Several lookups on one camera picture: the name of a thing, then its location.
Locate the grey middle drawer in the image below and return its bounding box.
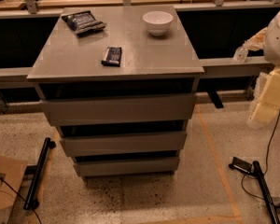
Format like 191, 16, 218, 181
60, 131, 187, 157

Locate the cardboard box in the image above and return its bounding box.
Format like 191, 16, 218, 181
0, 155, 27, 224

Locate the grey drawer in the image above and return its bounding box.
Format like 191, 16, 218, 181
40, 93, 196, 126
74, 157, 180, 176
60, 131, 187, 157

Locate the grey top drawer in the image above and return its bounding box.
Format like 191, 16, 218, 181
40, 93, 196, 126

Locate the grey drawer cabinet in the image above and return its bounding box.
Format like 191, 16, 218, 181
34, 6, 200, 164

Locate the white bowl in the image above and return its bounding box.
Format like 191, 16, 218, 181
143, 11, 174, 35

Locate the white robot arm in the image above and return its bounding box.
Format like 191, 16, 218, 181
244, 11, 280, 129

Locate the black cable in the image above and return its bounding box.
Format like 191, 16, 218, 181
240, 107, 280, 224
0, 171, 43, 224

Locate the black cable left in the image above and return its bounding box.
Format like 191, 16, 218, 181
0, 171, 43, 224

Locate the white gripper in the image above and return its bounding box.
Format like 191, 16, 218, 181
246, 66, 280, 129

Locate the blue chip bag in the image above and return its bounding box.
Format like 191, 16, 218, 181
62, 10, 106, 35

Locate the grey metal rail shelf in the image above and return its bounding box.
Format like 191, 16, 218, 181
0, 56, 273, 89

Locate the dark snack bar packet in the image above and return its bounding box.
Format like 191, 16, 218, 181
101, 47, 122, 67

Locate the black bar stand left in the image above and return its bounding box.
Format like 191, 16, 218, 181
23, 137, 56, 210

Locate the black cable right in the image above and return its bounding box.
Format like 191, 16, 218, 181
240, 107, 280, 224

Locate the grey bottom drawer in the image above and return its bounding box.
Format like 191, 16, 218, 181
74, 157, 180, 176

